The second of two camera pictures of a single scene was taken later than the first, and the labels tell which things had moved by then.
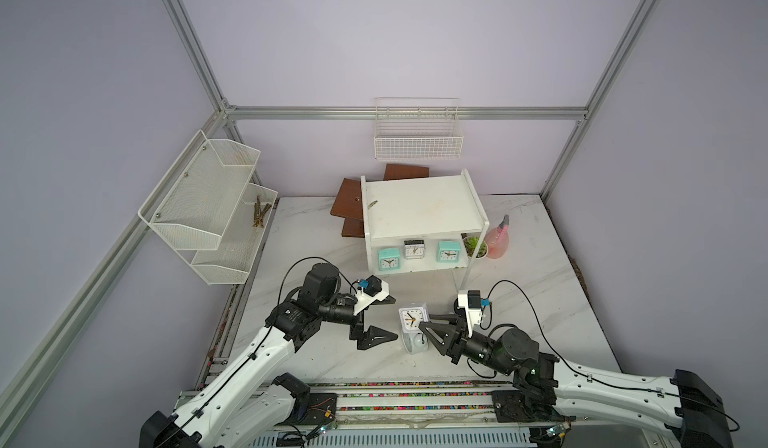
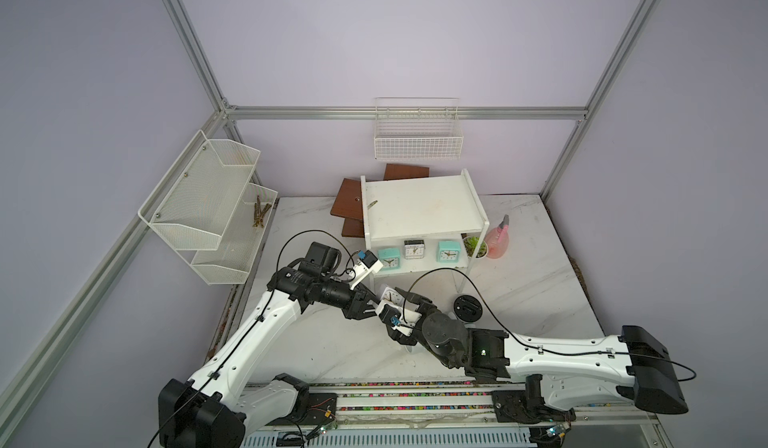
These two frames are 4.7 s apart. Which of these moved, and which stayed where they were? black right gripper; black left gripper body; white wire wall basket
Moved: black right gripper; black left gripper body
Stayed: white wire wall basket
